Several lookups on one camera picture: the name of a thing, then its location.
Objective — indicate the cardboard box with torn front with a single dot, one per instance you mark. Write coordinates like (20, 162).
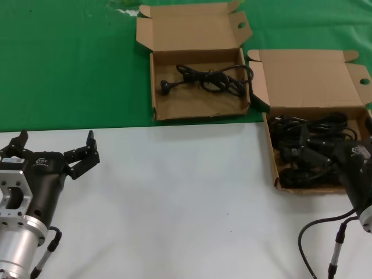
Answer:
(189, 107)

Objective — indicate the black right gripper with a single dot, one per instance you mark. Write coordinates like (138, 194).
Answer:
(357, 174)

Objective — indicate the green table cloth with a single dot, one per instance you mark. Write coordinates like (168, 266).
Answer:
(72, 64)

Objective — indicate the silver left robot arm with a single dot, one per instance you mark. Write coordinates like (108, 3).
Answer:
(14, 247)

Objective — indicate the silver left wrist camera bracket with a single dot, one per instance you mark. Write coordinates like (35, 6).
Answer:
(17, 177)

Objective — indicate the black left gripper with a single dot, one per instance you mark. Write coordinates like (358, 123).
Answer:
(46, 186)

